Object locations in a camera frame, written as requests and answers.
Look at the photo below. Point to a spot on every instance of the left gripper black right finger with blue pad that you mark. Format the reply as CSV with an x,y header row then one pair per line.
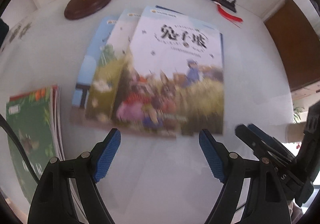
x,y
266,201

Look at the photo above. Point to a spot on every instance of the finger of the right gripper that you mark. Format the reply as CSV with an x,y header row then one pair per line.
x,y
274,146

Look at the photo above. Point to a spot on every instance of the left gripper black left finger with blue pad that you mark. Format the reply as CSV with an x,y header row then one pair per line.
x,y
52,201

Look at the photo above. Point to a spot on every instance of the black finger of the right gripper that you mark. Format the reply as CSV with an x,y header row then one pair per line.
x,y
259,148

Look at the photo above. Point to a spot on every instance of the green beetle insect book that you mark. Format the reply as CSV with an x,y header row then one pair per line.
x,y
35,119

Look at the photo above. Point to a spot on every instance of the light blue cover book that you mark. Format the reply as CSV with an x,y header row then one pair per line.
x,y
88,67

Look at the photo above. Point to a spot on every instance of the brown wooden cabinet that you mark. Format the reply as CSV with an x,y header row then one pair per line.
x,y
297,44

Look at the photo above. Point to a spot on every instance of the yellow green cover book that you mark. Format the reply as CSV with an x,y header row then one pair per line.
x,y
104,87

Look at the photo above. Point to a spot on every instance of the white rabbit slope book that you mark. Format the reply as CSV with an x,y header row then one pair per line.
x,y
173,76

